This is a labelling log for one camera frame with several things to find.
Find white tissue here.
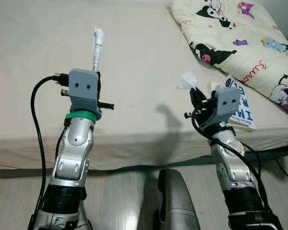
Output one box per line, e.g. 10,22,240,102
177,72,199,91

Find white book blue letters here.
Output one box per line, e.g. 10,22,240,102
209,76,258,131

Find clear plastic wrapper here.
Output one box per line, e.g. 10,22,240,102
91,27,107,72

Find cream cartoon print quilt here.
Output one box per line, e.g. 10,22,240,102
172,0,288,118

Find cream sheeted mattress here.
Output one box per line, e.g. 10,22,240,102
0,0,288,171

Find grey robot right leg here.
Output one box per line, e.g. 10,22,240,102
156,169,202,230

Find grey robot leg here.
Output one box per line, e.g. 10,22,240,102
77,201,95,230
156,169,202,230

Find grey robot left leg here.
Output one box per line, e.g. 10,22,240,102
77,201,95,230

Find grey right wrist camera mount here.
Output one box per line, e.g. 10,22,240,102
200,87,241,135

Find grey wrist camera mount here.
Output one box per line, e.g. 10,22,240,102
68,69,103,121
200,87,241,135

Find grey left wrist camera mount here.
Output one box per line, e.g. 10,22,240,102
68,69,103,121

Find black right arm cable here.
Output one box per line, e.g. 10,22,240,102
191,108,272,212

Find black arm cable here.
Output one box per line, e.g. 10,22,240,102
191,108,272,212
30,74,71,226

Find dark teal bed frame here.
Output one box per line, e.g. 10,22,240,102
0,144,288,179

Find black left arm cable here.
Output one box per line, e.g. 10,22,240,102
30,74,71,226

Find black floor cable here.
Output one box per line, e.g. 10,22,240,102
276,158,288,185

